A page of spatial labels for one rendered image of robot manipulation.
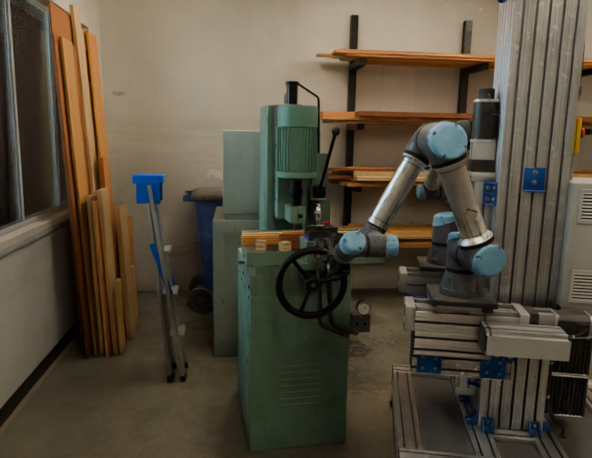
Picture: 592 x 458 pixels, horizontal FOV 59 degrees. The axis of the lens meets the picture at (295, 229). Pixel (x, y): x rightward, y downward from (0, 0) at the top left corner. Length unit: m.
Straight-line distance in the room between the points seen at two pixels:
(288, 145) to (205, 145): 2.42
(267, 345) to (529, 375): 1.06
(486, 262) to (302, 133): 0.93
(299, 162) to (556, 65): 1.02
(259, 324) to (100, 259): 1.41
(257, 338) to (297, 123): 0.92
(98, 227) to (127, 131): 1.50
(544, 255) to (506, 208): 0.23
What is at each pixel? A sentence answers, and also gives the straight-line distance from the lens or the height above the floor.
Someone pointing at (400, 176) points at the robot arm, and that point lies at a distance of 1.82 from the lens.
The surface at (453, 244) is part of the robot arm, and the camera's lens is 1.94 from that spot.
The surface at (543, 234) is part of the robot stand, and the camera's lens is 2.17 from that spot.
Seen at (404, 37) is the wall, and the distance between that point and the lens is 4.89.
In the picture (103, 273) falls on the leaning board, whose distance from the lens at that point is 3.42.
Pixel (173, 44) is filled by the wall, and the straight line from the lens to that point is 4.68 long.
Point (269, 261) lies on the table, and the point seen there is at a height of 0.86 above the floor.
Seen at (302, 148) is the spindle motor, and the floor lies 1.33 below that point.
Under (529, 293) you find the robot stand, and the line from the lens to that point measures 2.21.
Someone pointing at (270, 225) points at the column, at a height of 0.95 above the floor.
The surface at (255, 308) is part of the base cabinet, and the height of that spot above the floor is 0.66.
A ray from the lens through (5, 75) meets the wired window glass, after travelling 3.14.
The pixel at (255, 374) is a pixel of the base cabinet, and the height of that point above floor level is 0.36.
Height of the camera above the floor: 1.36
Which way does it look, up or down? 10 degrees down
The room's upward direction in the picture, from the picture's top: 1 degrees clockwise
